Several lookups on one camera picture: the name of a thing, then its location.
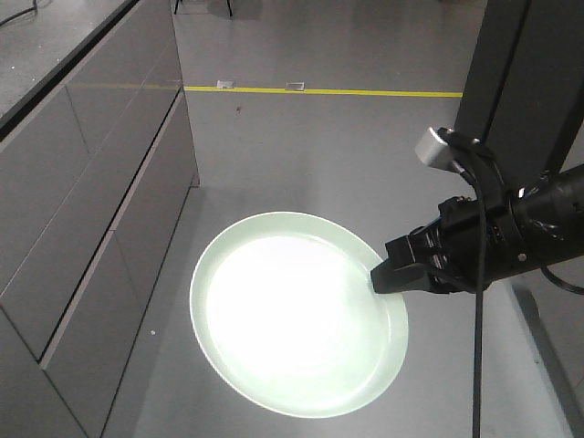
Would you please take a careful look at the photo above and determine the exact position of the black camera cable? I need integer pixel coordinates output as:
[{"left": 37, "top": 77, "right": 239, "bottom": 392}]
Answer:
[{"left": 454, "top": 166, "right": 487, "bottom": 438}]

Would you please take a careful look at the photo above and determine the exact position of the light green round plate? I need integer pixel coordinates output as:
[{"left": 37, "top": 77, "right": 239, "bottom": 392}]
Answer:
[{"left": 190, "top": 212, "right": 409, "bottom": 419}]

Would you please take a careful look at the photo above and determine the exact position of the grey cabinet with drawers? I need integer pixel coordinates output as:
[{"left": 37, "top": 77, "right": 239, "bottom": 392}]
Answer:
[{"left": 1, "top": 1, "right": 198, "bottom": 437}]

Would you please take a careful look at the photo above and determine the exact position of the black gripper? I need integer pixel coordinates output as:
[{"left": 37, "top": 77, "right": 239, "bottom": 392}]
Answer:
[{"left": 370, "top": 197, "right": 514, "bottom": 295}]

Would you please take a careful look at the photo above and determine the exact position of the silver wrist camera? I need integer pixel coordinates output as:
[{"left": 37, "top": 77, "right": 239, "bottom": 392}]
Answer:
[{"left": 414, "top": 127, "right": 459, "bottom": 172}]

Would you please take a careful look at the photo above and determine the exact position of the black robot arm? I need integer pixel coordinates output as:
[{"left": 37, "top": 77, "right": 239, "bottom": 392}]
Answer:
[{"left": 370, "top": 166, "right": 583, "bottom": 294}]

